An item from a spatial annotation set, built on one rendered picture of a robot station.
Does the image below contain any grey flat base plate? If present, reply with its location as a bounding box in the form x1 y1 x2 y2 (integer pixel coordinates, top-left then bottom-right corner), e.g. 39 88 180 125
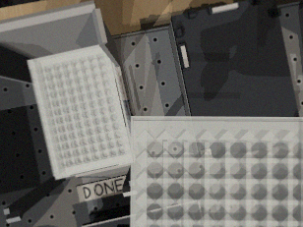
0 1 303 227

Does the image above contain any dark grey plate nest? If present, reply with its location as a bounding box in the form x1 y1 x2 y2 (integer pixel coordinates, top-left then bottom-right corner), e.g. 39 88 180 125
82 204 130 227

